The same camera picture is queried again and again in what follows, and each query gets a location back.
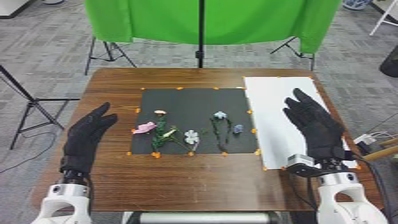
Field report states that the white frame stand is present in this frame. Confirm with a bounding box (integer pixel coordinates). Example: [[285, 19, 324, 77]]
[[368, 0, 398, 37]]

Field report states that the black cable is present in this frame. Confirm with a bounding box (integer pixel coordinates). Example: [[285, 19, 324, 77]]
[[352, 156, 398, 218]]

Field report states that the dark mat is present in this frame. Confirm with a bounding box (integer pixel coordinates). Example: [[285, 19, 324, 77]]
[[129, 87, 262, 156]]

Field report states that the pale grey bar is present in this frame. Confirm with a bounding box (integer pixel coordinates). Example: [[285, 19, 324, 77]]
[[125, 211, 281, 224]]

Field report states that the white power strip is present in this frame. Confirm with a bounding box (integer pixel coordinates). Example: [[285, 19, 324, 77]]
[[354, 132, 383, 146]]

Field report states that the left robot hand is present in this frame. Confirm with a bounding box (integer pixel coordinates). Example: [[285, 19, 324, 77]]
[[59, 101, 121, 175]]

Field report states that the pink flower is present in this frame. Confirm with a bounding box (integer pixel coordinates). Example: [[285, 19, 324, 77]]
[[130, 121, 161, 136]]

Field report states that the black light stand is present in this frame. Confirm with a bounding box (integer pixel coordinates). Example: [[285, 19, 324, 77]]
[[0, 64, 82, 151]]

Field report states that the black tripod stand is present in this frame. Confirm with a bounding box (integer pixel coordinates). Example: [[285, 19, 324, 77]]
[[84, 35, 139, 76], [269, 35, 319, 72]]

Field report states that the white sheet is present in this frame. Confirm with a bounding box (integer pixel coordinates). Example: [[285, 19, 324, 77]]
[[242, 76, 361, 172]]

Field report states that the black stand pole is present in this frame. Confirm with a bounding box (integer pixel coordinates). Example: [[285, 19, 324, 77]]
[[194, 0, 209, 69]]

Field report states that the pale blue flower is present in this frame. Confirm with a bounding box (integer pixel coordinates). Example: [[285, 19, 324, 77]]
[[209, 110, 235, 154]]

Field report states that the green sprig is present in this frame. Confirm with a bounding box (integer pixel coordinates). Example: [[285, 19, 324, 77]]
[[161, 124, 193, 152]]

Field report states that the peach flower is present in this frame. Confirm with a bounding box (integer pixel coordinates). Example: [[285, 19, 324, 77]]
[[150, 109, 171, 153]]

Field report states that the white flower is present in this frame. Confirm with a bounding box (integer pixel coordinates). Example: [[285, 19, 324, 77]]
[[184, 129, 203, 153]]

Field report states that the wooden rod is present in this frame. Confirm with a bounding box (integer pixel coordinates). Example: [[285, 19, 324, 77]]
[[360, 137, 398, 162]]

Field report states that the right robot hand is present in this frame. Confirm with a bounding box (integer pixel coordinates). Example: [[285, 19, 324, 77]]
[[281, 87, 349, 162]]

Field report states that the blue white vase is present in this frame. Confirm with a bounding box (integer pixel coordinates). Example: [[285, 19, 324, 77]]
[[342, 0, 376, 11]]

